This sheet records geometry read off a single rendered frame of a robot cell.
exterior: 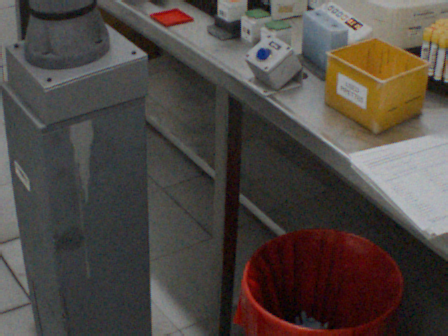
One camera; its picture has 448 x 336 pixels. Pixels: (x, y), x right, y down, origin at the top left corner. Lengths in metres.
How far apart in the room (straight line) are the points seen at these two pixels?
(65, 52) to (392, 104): 0.55
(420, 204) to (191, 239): 1.43
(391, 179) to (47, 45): 0.60
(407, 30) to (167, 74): 1.38
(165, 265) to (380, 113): 1.23
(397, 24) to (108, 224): 0.68
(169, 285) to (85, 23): 1.15
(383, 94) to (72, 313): 0.74
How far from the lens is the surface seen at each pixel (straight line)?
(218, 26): 1.67
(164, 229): 2.56
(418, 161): 1.28
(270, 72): 1.42
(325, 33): 1.50
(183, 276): 2.39
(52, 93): 1.34
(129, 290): 1.65
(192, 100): 2.69
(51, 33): 1.36
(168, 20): 1.73
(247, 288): 1.68
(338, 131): 1.35
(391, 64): 1.46
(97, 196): 1.48
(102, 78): 1.37
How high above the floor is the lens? 1.55
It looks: 34 degrees down
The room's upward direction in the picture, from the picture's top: 1 degrees counter-clockwise
